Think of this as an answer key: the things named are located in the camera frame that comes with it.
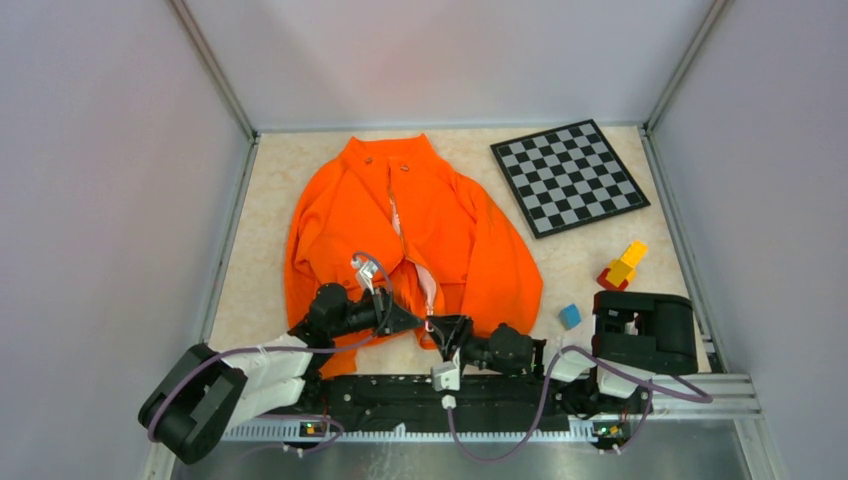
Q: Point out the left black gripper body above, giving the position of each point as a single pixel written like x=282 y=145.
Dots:
x=369 y=314

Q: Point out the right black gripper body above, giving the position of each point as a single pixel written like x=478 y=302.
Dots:
x=478 y=352

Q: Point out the orange zip-up jacket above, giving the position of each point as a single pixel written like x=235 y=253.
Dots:
x=444 y=245

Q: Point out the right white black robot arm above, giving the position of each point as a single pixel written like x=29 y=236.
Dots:
x=636 y=336

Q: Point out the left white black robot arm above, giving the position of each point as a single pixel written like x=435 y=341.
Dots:
x=206 y=392

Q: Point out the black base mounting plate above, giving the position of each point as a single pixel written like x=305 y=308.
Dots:
x=485 y=403

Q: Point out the blue and white box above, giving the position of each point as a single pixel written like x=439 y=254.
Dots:
x=570 y=316

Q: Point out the yellow red toy blocks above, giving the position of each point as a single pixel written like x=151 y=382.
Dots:
x=621 y=271

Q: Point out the black and grey checkerboard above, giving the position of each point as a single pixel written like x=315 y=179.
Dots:
x=567 y=177

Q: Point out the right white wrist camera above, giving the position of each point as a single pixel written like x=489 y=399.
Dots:
x=446 y=380

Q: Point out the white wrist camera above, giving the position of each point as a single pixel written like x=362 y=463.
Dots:
x=364 y=272
x=446 y=380

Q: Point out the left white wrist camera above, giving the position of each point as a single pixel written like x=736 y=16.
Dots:
x=364 y=272

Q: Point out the aluminium frame rail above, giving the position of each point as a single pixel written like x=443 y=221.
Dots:
x=695 y=398

